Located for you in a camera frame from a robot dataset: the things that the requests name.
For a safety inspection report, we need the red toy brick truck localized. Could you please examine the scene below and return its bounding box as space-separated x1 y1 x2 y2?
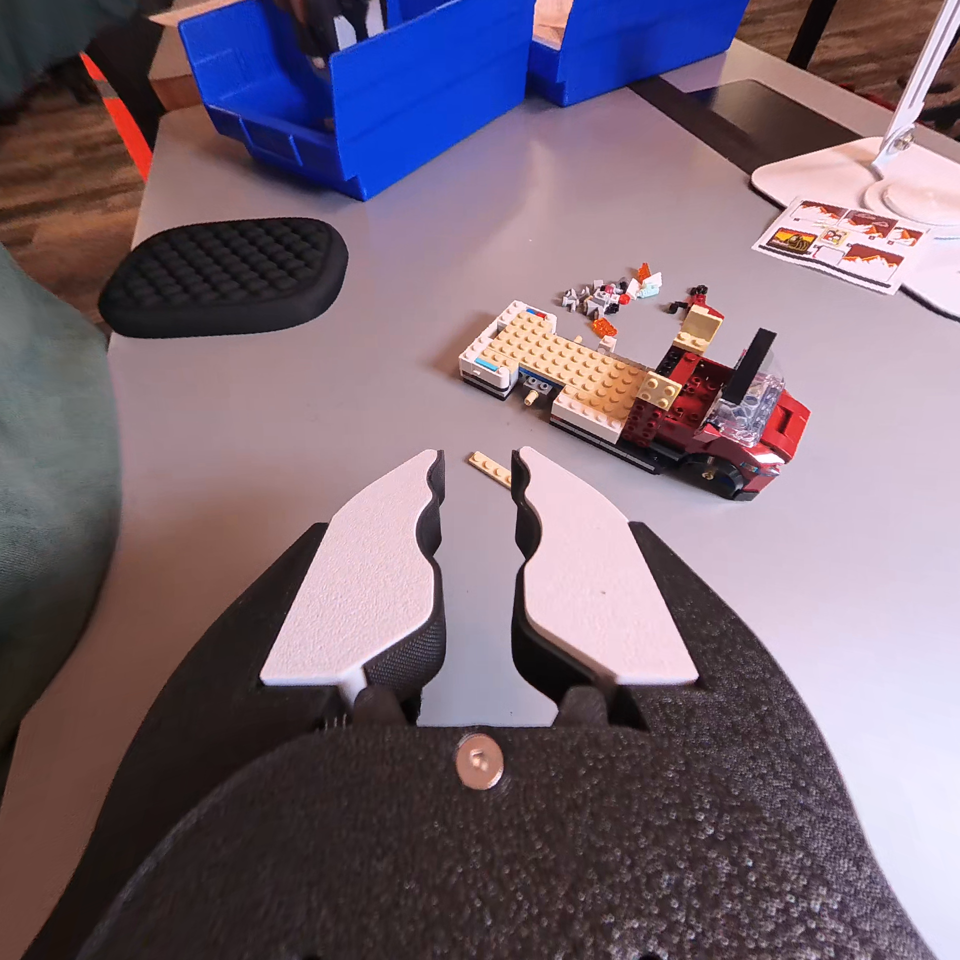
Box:
457 300 813 502

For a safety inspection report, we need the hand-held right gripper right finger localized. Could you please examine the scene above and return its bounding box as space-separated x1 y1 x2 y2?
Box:
510 447 702 706

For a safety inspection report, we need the white book stand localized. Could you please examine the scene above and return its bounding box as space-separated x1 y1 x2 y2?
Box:
750 0 960 324

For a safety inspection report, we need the tan long brick plate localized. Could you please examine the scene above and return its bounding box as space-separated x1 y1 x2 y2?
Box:
467 450 515 489

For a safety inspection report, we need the grey desk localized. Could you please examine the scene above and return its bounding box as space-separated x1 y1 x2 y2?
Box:
0 37 960 960

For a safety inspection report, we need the pile of small grey bricks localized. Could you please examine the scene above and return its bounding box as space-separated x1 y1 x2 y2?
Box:
558 276 627 316

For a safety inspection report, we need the sticker sheet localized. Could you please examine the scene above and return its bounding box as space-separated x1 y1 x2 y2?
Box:
752 196 935 296

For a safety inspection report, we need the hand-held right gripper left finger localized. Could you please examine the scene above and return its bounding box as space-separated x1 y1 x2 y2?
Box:
258 448 450 723

